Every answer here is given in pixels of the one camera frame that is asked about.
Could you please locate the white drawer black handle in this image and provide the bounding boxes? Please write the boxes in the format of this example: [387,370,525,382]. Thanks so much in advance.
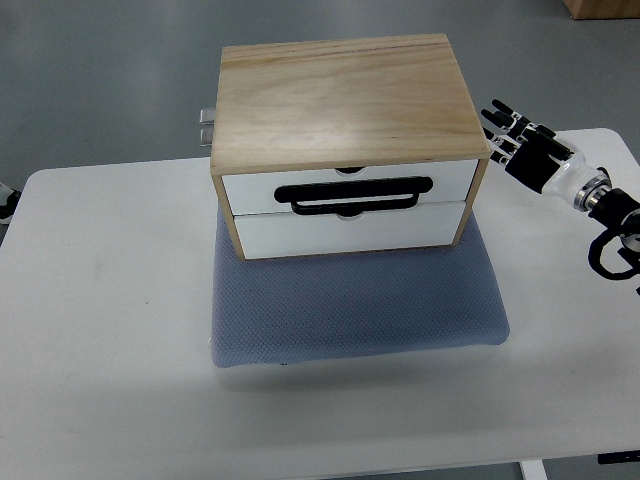
[222,159,478,215]

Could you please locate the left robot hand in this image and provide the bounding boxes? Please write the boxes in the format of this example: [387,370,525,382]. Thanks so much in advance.
[0,183,22,225]

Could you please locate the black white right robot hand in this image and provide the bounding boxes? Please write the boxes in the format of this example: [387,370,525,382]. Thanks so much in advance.
[481,99,611,210]

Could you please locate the black table control panel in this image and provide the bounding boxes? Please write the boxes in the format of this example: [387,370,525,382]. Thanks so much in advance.
[597,450,640,465]

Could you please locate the blue-grey mesh cushion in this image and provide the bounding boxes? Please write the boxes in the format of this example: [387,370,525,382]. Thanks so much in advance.
[211,220,510,368]

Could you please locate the wooden drawer cabinet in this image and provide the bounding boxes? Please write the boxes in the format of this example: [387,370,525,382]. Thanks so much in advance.
[211,34,489,260]

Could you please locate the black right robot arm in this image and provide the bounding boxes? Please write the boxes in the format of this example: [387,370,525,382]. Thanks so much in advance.
[576,167,639,281]

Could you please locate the silver metal clamp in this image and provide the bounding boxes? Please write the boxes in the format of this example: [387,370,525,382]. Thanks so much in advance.
[199,107,216,147]

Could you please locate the white table leg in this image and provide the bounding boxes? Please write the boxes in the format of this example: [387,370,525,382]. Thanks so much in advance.
[519,460,548,480]

